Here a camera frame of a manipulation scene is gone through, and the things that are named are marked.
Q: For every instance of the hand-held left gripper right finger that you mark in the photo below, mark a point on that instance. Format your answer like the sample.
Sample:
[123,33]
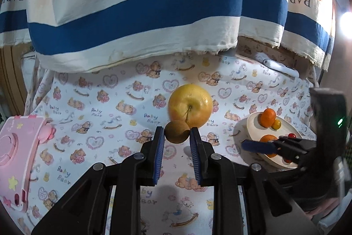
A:
[195,158]

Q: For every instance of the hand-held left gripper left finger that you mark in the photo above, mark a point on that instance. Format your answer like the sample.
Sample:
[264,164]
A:
[159,158]

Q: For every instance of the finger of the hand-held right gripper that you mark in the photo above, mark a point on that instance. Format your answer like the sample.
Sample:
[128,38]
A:
[258,146]
[295,159]

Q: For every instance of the orange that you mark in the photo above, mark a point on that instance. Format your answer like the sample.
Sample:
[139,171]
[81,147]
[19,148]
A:
[268,138]
[267,117]

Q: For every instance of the cream oval plate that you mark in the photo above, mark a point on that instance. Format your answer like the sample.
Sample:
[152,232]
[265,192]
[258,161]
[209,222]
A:
[254,127]

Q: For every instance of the small red fruit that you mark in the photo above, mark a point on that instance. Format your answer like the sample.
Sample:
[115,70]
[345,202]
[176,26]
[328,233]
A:
[292,136]

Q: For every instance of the small yellow fruit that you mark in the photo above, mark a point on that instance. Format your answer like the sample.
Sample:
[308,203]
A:
[277,125]

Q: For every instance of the small brown round fruit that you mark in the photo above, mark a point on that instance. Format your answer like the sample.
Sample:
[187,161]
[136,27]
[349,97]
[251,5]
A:
[176,132]

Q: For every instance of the large yellow apple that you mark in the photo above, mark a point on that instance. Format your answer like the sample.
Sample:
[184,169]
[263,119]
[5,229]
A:
[199,100]

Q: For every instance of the bear print white cloth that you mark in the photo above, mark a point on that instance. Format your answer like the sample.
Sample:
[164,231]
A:
[110,102]

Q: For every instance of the white remote control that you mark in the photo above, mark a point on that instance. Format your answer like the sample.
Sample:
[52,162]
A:
[277,67]

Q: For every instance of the brown cardboard box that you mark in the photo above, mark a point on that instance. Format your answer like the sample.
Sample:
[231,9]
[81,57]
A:
[291,58]

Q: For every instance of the bright white clip lamp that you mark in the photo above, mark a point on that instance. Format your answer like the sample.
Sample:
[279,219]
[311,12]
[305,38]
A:
[347,24]

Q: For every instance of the pink toy case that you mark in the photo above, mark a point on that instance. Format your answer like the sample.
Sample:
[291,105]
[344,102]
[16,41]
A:
[16,158]

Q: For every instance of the striped orange blue white cloth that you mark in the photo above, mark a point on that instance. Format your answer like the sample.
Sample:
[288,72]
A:
[137,12]

